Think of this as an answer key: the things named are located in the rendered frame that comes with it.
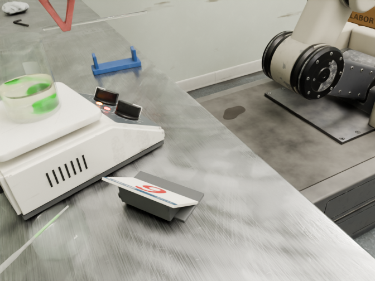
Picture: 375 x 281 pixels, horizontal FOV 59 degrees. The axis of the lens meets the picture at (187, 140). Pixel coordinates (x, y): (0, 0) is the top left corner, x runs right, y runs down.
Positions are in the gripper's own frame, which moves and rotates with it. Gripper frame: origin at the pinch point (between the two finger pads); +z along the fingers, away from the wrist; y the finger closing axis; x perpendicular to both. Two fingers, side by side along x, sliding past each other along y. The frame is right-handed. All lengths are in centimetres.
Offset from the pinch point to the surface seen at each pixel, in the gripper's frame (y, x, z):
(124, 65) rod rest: 1.9, 9.1, 9.0
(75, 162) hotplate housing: 35.5, -2.8, 5.3
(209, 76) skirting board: -122, 81, 79
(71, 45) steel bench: -19.1, -0.1, 9.8
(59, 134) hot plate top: 35.2, -3.3, 1.5
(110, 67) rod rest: 1.6, 6.3, 8.9
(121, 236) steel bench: 43.7, 0.0, 9.9
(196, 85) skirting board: -121, 71, 82
